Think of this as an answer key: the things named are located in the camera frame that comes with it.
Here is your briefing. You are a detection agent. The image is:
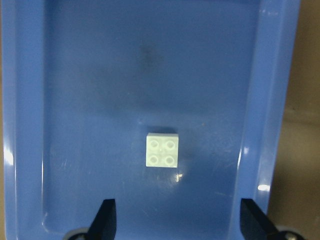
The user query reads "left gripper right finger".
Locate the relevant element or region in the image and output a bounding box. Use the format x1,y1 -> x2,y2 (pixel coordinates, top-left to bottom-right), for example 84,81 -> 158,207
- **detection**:
239,198 -> 281,240

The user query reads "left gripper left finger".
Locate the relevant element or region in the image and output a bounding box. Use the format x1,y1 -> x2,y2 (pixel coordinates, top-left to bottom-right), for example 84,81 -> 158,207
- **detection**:
86,199 -> 117,240

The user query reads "white block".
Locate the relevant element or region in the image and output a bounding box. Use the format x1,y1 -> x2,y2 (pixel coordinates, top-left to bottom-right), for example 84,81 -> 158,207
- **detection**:
145,132 -> 179,168

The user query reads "blue plastic tray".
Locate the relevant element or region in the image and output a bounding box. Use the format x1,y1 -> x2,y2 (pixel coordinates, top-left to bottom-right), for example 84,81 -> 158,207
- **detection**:
0,0 -> 301,240

